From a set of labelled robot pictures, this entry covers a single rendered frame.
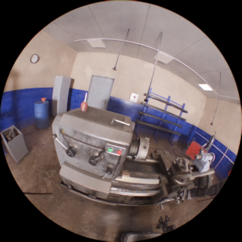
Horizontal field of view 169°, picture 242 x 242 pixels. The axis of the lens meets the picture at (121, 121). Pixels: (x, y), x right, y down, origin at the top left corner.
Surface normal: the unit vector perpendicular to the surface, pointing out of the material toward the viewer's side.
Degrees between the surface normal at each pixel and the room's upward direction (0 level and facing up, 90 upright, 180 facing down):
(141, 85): 90
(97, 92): 90
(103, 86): 90
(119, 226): 0
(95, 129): 45
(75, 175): 32
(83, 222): 0
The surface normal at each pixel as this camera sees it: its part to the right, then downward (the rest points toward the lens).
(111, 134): 0.13, -0.43
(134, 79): -0.07, 0.30
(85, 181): 0.18, -0.61
